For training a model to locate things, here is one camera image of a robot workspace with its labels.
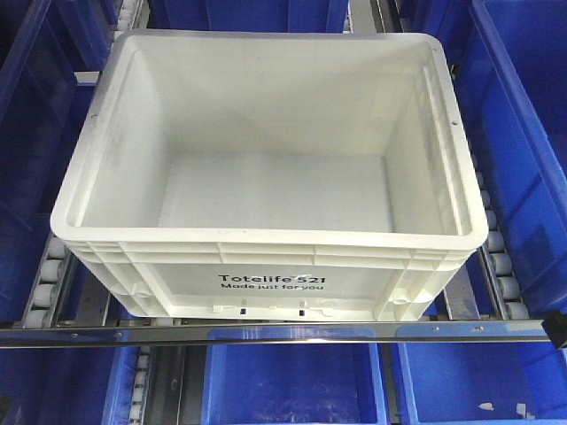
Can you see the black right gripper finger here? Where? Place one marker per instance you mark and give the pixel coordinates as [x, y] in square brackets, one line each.
[555, 326]

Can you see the white plastic tote bin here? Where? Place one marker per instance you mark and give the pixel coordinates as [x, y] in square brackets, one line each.
[291, 177]

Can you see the shelf roller track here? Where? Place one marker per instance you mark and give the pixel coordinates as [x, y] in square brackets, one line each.
[496, 265]
[48, 283]

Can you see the shelf blue bin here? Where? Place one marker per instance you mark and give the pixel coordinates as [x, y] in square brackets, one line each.
[511, 88]
[44, 44]

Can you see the right shelf lower centre bin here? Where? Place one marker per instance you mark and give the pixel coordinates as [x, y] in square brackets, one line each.
[293, 384]

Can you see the right shelf roller track left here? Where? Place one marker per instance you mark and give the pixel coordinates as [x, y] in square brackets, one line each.
[48, 283]

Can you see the right shelf blue bin left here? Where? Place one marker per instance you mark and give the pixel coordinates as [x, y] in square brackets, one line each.
[44, 44]

